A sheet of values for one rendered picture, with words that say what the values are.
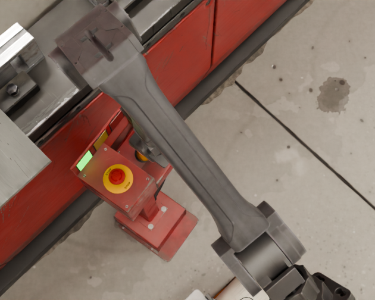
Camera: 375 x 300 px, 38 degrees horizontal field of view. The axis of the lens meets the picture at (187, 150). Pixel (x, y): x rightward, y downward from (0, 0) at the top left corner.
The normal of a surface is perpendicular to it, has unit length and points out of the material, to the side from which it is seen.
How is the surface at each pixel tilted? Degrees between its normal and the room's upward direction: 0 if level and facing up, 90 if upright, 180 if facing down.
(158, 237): 0
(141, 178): 0
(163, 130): 39
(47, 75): 0
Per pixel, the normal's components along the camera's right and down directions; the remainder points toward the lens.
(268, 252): -0.08, -0.17
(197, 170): 0.30, 0.30
